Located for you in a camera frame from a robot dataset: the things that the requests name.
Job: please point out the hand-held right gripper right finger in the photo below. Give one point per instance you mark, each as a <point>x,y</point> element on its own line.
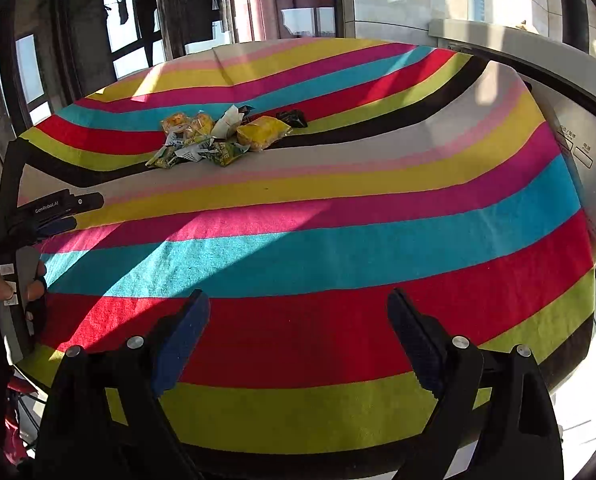
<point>417,345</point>

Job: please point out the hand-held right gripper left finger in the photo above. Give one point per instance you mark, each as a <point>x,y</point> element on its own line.
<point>183,345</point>

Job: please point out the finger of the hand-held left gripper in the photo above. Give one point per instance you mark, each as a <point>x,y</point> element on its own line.
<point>73,202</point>
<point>55,228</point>

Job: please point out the green pea packet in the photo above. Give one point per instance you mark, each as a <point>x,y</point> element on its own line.
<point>226,152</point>
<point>162,158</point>

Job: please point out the white green-print packet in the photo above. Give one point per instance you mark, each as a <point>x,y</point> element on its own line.
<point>194,150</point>

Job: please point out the white snack packet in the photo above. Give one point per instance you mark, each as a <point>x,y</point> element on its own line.
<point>229,121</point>

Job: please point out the large yellow snack packet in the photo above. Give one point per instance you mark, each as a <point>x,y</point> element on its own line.
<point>263,132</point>

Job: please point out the black snack packet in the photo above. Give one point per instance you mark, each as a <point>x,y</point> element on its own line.
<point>293,118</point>

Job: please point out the person's left hand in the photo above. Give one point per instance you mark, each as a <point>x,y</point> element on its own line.
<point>35,287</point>

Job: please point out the colourful striped cloth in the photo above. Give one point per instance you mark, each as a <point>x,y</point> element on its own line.
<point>328,240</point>

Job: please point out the red cloth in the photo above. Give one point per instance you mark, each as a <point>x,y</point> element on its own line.
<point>13,410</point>

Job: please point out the white appliance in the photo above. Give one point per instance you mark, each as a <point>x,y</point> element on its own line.
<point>577,125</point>

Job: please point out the black tube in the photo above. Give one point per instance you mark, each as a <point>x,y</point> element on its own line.
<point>572,7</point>

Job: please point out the dark window frame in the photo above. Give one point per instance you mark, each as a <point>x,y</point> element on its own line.
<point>68,60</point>

